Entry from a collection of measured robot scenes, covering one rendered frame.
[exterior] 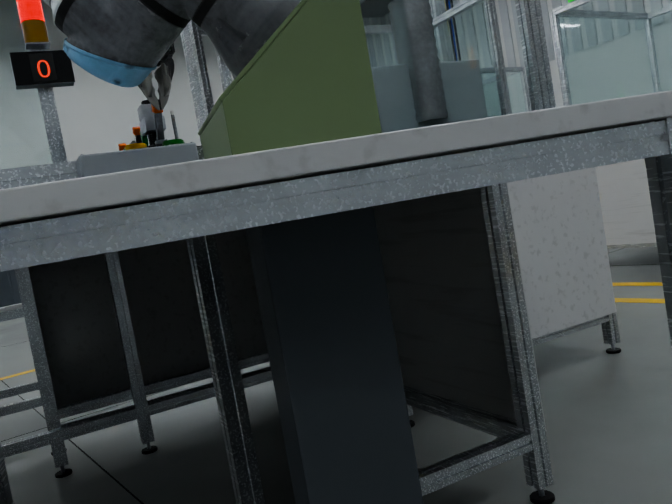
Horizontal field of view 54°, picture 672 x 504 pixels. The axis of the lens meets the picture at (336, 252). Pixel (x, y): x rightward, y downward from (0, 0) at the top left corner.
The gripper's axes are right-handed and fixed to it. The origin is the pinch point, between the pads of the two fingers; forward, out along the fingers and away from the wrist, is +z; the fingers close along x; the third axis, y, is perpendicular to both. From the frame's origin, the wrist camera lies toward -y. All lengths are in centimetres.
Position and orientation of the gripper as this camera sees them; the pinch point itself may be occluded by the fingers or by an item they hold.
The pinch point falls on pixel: (158, 104)
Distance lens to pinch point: 142.8
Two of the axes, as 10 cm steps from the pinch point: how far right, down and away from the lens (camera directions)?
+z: 1.7, 9.8, 0.7
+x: 8.8, -1.8, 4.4
